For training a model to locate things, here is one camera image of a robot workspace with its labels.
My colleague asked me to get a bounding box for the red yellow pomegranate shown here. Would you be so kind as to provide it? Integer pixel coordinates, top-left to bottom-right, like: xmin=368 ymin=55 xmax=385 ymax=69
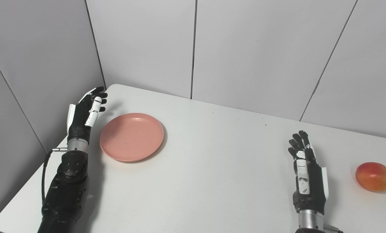
xmin=356 ymin=162 xmax=386 ymax=192

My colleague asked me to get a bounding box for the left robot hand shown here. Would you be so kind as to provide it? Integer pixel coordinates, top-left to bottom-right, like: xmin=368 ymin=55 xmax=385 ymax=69
xmin=67 ymin=86 xmax=108 ymax=143

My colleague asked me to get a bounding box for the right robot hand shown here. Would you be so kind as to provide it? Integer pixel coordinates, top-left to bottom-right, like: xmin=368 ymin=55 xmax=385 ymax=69
xmin=288 ymin=130 xmax=329 ymax=215

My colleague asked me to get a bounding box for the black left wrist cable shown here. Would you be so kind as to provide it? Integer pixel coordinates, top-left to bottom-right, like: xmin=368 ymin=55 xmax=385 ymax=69
xmin=41 ymin=147 xmax=68 ymax=205

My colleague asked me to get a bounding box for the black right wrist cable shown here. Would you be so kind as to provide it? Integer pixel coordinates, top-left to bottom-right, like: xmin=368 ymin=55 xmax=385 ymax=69
xmin=323 ymin=223 xmax=344 ymax=233

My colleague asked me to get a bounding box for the pink round plate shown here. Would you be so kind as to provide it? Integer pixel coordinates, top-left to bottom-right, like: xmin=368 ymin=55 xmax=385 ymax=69
xmin=100 ymin=113 xmax=165 ymax=162

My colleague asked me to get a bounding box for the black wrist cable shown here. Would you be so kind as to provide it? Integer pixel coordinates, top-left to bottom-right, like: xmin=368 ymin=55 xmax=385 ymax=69
xmin=323 ymin=223 xmax=344 ymax=233
xmin=41 ymin=147 xmax=68 ymax=205

